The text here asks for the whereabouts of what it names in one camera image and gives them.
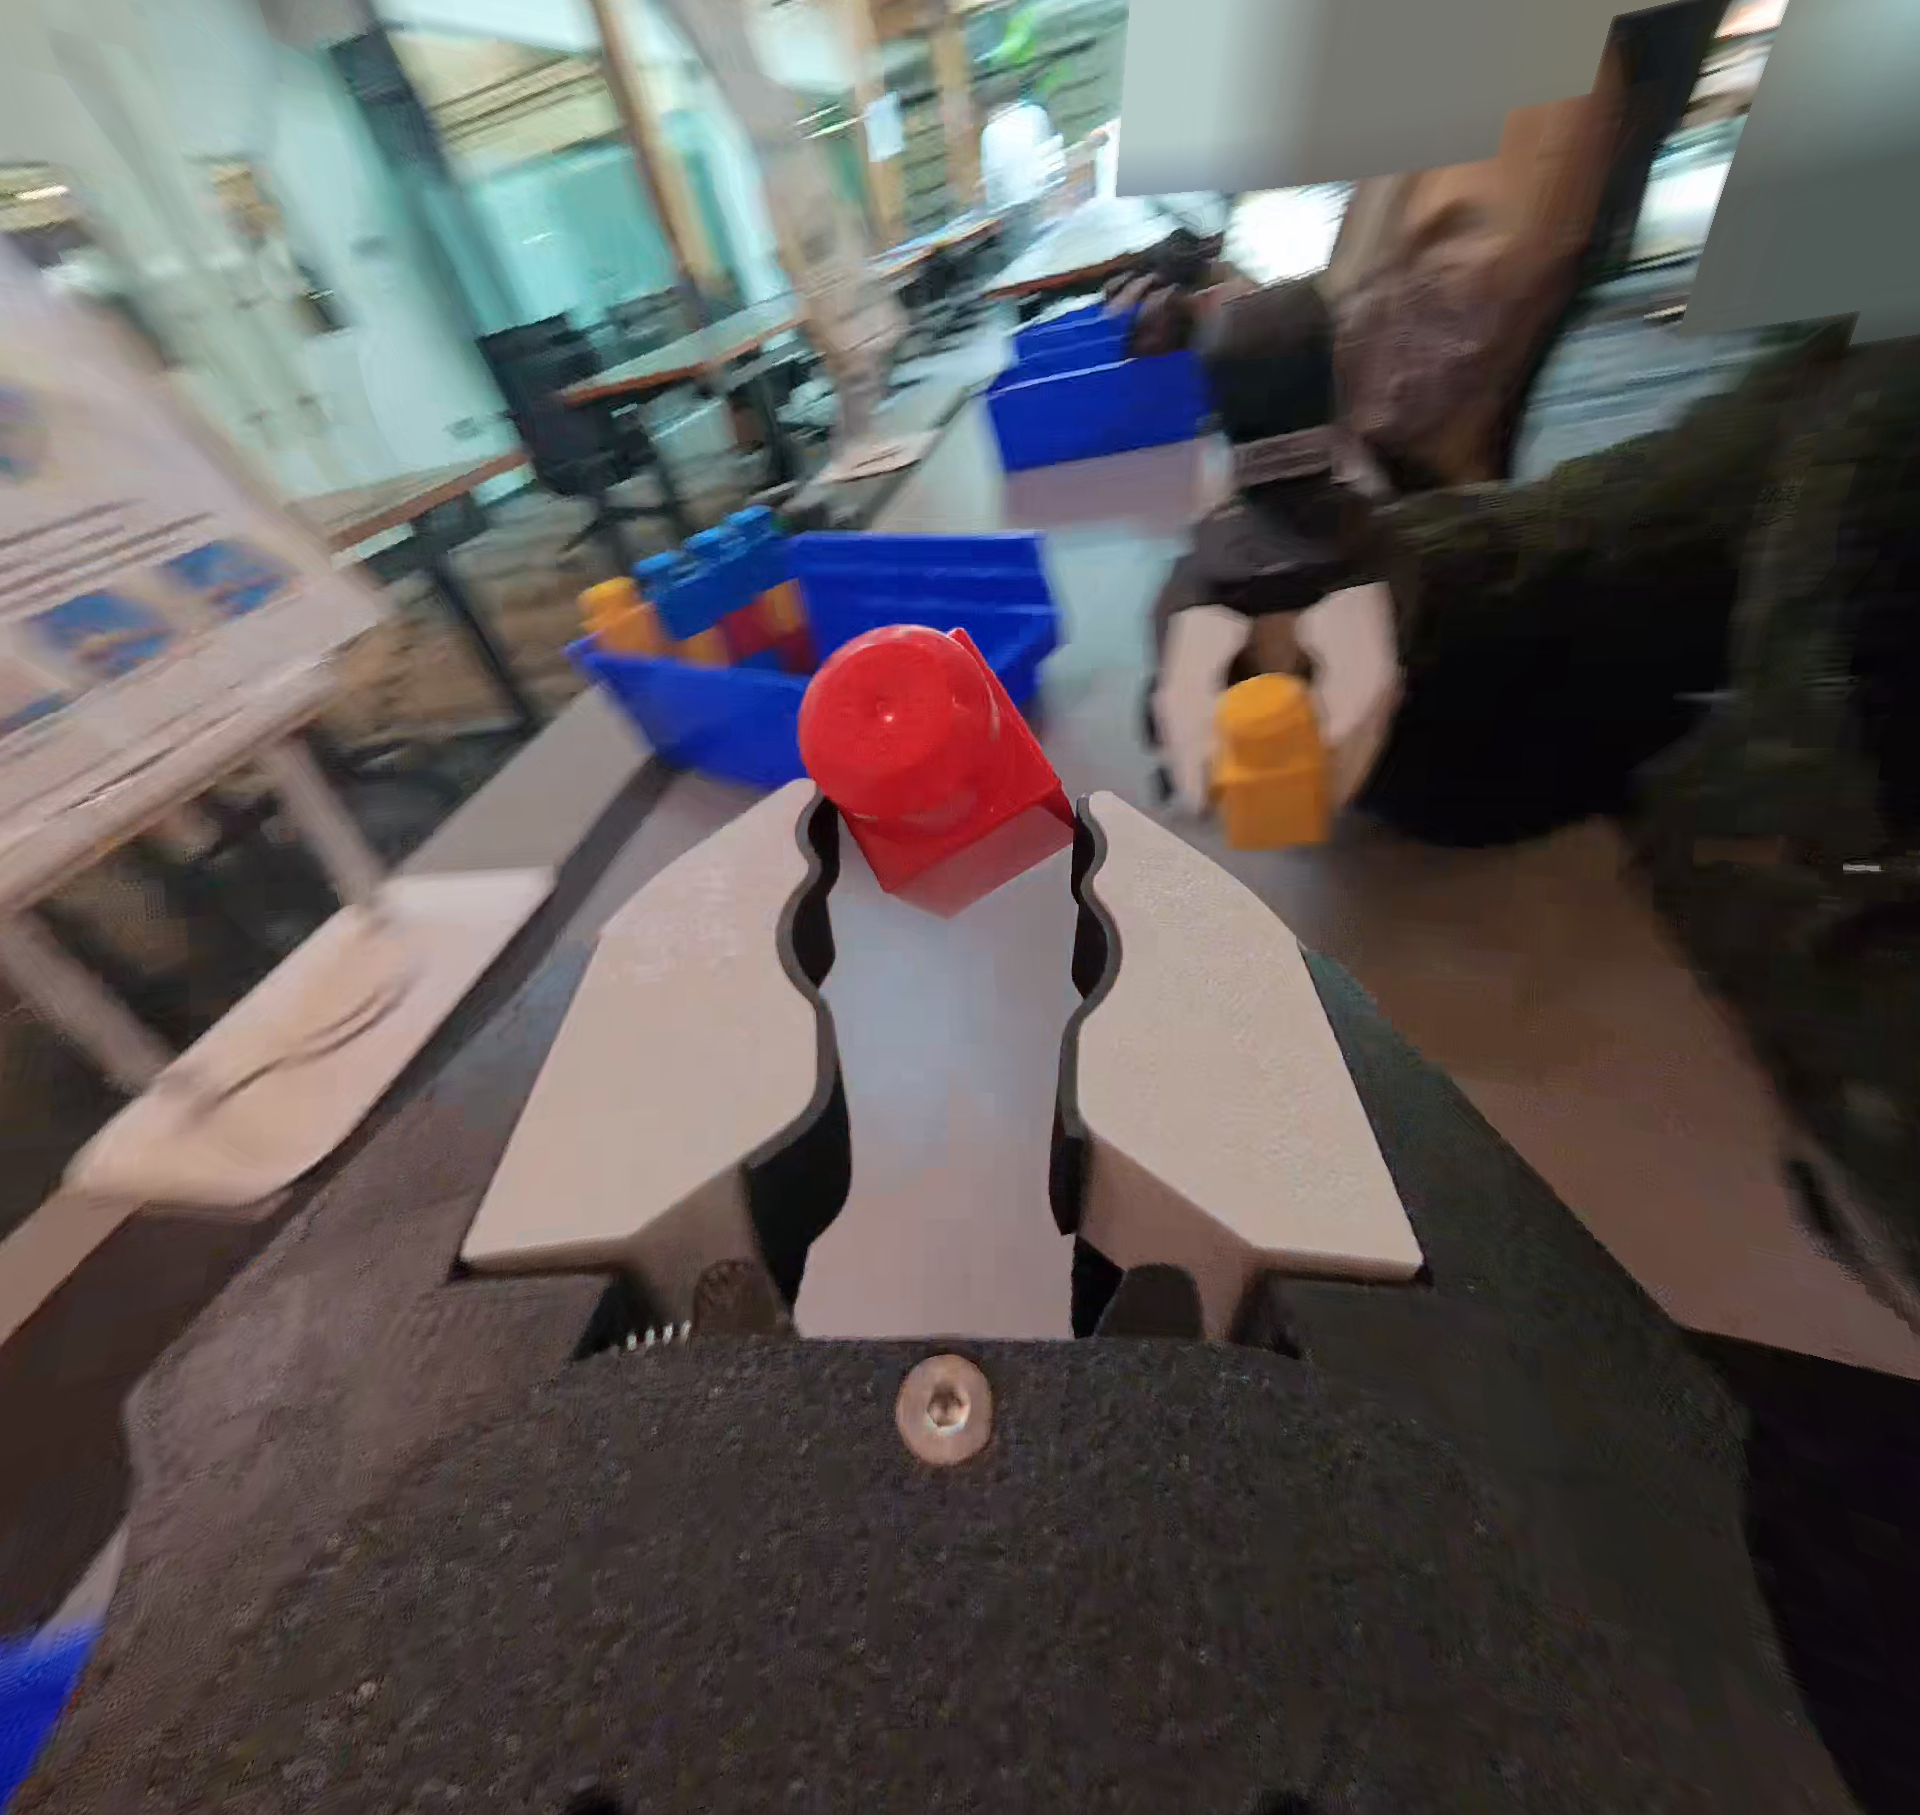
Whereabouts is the green fleece jacket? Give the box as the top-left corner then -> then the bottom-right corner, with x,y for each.
1628,327 -> 1920,1247

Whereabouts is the yellow mega block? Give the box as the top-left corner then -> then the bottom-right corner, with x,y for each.
1208,671 -> 1342,851

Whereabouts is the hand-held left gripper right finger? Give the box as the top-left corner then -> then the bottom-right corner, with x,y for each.
1050,790 -> 1426,1284

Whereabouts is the blue plastic bin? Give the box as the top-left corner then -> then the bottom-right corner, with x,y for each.
984,345 -> 1219,476
567,530 -> 1063,792
1009,297 -> 1148,367

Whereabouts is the printed instruction sheet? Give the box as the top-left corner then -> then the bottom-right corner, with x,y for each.
0,237 -> 389,919

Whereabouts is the patterned brown scarf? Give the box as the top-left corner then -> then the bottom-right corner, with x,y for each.
1325,90 -> 1645,490

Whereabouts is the pile of mega blocks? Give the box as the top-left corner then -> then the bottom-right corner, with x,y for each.
578,501 -> 824,674

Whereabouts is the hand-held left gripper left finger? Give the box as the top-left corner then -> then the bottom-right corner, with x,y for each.
458,780 -> 846,1314

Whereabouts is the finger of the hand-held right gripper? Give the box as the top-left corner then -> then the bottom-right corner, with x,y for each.
1304,586 -> 1410,808
1148,600 -> 1260,806

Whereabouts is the red mega block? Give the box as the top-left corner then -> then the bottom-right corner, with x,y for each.
795,624 -> 1079,920

